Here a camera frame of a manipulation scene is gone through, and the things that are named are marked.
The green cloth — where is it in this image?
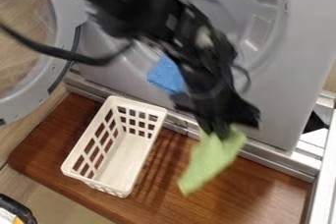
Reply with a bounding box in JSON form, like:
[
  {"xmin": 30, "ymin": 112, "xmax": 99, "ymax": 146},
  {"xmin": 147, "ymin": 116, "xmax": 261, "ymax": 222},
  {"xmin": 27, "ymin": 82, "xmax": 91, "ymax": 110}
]
[{"xmin": 176, "ymin": 126, "xmax": 249, "ymax": 196}]

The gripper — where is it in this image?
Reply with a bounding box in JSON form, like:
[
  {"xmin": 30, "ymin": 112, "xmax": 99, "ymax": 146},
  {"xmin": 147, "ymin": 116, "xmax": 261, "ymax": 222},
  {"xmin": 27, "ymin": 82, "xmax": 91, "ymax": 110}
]
[{"xmin": 172, "ymin": 59, "xmax": 263, "ymax": 142}]

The washing machine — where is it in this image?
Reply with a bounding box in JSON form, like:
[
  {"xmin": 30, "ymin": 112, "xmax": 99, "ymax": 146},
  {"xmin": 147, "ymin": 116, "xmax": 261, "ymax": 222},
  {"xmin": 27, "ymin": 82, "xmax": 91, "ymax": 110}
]
[{"xmin": 0, "ymin": 0, "xmax": 336, "ymax": 153}]

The blue cloth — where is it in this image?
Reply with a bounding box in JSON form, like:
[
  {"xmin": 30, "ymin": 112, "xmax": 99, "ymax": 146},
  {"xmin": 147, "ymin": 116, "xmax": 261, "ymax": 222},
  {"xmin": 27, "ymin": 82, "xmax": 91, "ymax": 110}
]
[{"xmin": 145, "ymin": 54, "xmax": 189, "ymax": 95}]

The white basket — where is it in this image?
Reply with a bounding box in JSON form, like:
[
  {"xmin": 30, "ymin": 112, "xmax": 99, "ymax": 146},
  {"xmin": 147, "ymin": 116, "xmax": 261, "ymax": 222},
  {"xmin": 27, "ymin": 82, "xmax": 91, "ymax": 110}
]
[{"xmin": 59, "ymin": 94, "xmax": 170, "ymax": 199}]

